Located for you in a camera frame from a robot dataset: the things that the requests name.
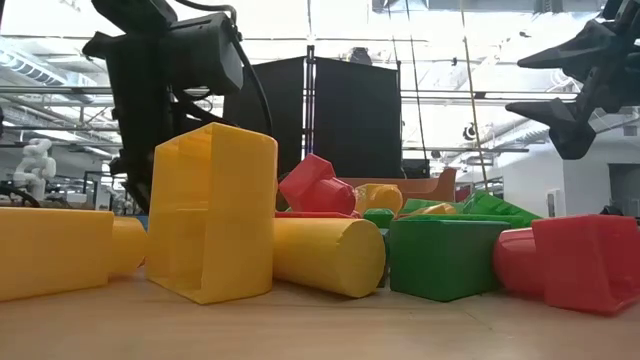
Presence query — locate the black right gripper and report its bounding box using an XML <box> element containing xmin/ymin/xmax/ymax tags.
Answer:
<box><xmin>504</xmin><ymin>0</ymin><xmax>640</xmax><ymax>161</ymax></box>

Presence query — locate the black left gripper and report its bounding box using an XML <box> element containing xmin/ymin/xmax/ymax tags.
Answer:
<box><xmin>82</xmin><ymin>29</ymin><xmax>176</xmax><ymax>215</ymax></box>

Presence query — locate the red hollow building block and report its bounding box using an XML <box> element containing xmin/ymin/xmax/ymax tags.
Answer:
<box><xmin>277</xmin><ymin>152</ymin><xmax>358</xmax><ymax>216</ymax></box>

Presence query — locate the orange plastic bin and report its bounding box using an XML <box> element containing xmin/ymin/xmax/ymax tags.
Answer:
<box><xmin>339</xmin><ymin>167</ymin><xmax>459</xmax><ymax>204</ymax></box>

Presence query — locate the white humanoid robot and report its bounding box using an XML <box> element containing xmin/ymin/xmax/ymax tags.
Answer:
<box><xmin>12</xmin><ymin>138</ymin><xmax>58</xmax><ymax>202</ymax></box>

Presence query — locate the yellow hollow building block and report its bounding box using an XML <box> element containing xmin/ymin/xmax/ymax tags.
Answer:
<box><xmin>144</xmin><ymin>122</ymin><xmax>279</xmax><ymax>305</ymax></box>

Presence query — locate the dark grey door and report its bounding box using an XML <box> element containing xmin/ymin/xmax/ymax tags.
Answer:
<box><xmin>607</xmin><ymin>162</ymin><xmax>640</xmax><ymax>217</ymax></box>

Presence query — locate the yellow cylinder block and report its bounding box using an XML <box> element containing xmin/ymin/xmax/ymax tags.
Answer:
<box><xmin>272</xmin><ymin>217</ymin><xmax>387</xmax><ymax>300</ymax></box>

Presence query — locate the black folding screen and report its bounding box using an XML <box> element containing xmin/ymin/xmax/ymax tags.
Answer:
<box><xmin>222</xmin><ymin>44</ymin><xmax>404</xmax><ymax>180</ymax></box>

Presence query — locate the yellow cable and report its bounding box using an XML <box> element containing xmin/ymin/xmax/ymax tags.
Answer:
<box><xmin>458</xmin><ymin>0</ymin><xmax>490</xmax><ymax>191</ymax></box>

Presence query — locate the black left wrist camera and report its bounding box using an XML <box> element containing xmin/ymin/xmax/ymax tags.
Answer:
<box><xmin>164</xmin><ymin>12</ymin><xmax>245</xmax><ymax>97</ymax></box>

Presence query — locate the black thick cable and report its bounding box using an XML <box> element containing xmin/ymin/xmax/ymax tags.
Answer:
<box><xmin>408</xmin><ymin>34</ymin><xmax>430</xmax><ymax>176</ymax></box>

